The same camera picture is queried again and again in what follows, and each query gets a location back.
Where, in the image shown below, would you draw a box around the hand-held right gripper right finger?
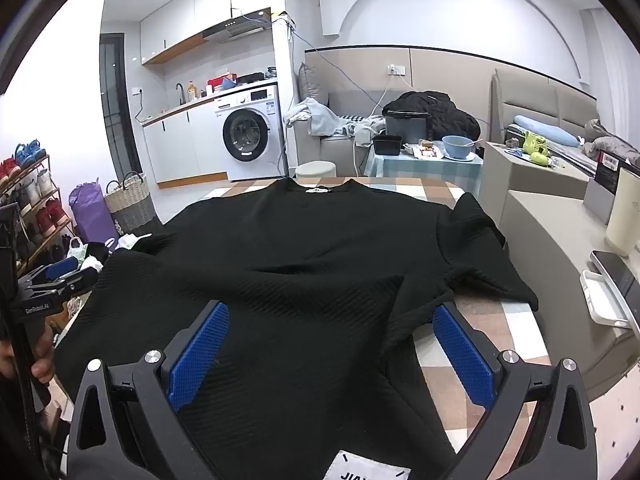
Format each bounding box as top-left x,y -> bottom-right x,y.
431,302 -> 598,480

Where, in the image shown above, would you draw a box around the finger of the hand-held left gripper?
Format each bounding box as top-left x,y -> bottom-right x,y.
30,266 -> 99,307
22,256 -> 81,286

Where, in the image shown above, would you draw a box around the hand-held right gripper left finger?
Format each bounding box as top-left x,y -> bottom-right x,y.
65,300 -> 231,480

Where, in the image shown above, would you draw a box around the black knit sweater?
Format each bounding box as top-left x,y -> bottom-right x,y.
54,177 -> 540,480

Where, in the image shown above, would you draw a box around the light grey clothes pile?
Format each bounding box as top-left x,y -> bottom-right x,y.
285,97 -> 351,137

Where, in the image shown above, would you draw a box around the person's left hand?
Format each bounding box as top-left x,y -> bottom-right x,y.
0,322 -> 57,386

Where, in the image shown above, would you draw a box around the wooden shoe rack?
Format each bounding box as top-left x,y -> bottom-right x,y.
0,155 -> 76,281

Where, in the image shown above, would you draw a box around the white green plastic bag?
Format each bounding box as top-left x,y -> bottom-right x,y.
66,236 -> 90,263
116,232 -> 153,253

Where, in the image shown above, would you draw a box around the checkered tablecloth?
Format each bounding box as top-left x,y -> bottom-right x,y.
55,176 -> 553,480

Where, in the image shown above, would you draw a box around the purple bag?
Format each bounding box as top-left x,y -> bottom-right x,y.
68,183 -> 120,250

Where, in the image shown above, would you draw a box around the woven laundry basket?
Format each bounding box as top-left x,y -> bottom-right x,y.
104,171 -> 156,235

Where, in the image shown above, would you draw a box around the shoe rack with shoes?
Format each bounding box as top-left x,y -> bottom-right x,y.
0,139 -> 73,271

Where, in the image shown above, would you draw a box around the large beige low cabinet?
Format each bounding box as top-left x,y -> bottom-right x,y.
500,189 -> 640,406

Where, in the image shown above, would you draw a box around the white plastic tray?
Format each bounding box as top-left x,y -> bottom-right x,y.
580,270 -> 633,328

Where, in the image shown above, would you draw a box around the dark glass door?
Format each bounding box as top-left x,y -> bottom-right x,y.
99,32 -> 143,181

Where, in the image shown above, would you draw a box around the white kitchen base cabinet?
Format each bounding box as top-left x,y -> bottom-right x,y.
141,105 -> 231,190

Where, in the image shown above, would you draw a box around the dark glossy tablet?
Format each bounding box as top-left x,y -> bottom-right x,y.
590,250 -> 640,321

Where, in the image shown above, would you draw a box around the small beige low cabinet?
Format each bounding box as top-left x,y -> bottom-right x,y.
479,141 -> 596,221

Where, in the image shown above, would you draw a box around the teal checked side table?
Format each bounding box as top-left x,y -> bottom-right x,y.
364,147 -> 485,196

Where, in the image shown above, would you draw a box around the grey box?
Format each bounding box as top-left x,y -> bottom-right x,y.
584,177 -> 621,226

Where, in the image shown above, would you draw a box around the blue bowl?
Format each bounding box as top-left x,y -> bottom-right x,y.
441,135 -> 478,159

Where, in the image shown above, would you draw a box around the snack packaging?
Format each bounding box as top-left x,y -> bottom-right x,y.
405,141 -> 443,159

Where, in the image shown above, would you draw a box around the cream cylinder container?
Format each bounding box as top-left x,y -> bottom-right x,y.
605,167 -> 640,258

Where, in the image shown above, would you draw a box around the round white stool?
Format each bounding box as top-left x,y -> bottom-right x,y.
295,160 -> 341,179

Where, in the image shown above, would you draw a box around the white washing machine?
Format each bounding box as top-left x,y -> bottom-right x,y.
214,84 -> 287,182

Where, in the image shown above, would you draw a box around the black plastic tray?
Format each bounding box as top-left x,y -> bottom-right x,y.
372,135 -> 404,157

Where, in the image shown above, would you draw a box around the green plush toy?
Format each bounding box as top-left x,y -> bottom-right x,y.
522,131 -> 551,167

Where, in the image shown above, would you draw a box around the grey sofa bench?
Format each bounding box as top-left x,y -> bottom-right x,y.
297,110 -> 381,178

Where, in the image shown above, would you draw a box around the black box with red label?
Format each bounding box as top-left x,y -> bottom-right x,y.
595,150 -> 640,196

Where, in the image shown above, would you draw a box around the black jacket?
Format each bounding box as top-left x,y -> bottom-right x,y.
382,91 -> 483,141

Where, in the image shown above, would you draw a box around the blue pillow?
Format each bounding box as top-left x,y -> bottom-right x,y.
512,115 -> 581,148

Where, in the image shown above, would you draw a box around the white crumpled cloth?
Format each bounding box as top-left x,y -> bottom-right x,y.
345,114 -> 386,143

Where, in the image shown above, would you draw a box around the grey blanket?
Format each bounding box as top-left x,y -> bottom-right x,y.
582,119 -> 640,161

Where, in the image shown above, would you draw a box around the beige upholstered bed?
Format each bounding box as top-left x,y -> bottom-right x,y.
487,67 -> 640,181

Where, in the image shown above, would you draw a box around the grey cushion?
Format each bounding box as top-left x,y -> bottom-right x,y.
298,62 -> 335,113

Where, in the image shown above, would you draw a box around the steel range hood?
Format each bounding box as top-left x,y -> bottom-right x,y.
202,8 -> 273,43

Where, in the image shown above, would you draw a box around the white wall cabinets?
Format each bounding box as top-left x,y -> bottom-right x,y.
140,0 -> 281,66

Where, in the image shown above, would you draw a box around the white cable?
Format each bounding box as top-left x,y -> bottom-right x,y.
367,72 -> 399,121

